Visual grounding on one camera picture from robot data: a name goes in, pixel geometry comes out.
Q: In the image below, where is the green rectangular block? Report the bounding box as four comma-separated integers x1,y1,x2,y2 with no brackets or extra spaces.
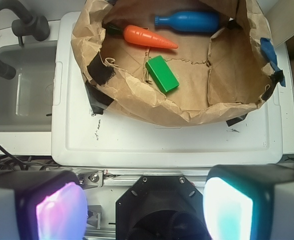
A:
145,55,179,94

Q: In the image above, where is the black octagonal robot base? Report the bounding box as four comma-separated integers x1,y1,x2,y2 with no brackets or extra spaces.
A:
115,175,211,240

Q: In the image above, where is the dark grey toy faucet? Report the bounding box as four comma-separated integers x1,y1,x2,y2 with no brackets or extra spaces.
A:
0,0,50,80

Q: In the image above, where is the brown paper bag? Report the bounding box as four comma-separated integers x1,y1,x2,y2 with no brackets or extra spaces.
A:
71,0,277,127

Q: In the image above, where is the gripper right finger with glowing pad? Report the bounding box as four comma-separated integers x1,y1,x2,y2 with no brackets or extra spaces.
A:
203,164,294,240

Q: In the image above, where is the grey toy sink basin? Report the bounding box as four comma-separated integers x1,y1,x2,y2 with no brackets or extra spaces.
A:
0,20,60,156

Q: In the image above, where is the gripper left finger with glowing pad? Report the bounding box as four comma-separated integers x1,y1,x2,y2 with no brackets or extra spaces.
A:
0,170,88,240

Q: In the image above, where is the white plastic bin lid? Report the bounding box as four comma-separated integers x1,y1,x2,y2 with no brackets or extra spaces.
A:
51,12,294,169

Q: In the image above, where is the blue plastic toy bottle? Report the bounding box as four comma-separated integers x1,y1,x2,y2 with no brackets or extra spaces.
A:
154,11,219,33

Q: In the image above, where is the blue tape strip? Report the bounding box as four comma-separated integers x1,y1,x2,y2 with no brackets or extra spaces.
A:
260,37,286,87

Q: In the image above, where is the black cable bundle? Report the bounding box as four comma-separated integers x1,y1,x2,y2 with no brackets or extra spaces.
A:
0,138,60,172

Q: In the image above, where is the orange toy carrot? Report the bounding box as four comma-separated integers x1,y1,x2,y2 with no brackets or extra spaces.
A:
105,23,179,50

